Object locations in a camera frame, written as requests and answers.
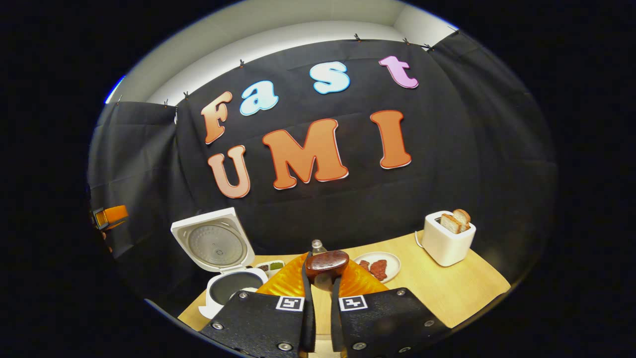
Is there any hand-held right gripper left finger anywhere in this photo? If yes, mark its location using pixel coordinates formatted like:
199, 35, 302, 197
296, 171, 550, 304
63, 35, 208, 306
199, 251, 317, 358

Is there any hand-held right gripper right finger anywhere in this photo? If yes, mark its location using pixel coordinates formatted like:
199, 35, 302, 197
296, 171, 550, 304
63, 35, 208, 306
330, 261, 451, 358

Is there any brown wooden spoon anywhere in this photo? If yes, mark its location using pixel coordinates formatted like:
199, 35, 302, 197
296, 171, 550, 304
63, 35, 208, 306
305, 250, 350, 291

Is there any white rice cooker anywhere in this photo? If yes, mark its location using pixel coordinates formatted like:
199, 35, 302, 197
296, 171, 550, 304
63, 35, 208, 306
170, 207, 269, 320

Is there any white divided condiment dish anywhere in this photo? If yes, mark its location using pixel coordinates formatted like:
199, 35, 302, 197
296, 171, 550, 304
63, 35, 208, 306
256, 260, 286, 278

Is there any white round plate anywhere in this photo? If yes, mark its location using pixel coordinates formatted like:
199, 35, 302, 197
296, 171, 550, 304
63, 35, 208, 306
354, 251, 401, 283

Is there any white toaster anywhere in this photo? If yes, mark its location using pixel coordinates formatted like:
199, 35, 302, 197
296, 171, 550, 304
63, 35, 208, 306
421, 210, 477, 267

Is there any black backdrop cloth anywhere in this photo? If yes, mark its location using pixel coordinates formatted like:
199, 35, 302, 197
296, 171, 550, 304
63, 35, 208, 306
87, 31, 558, 304

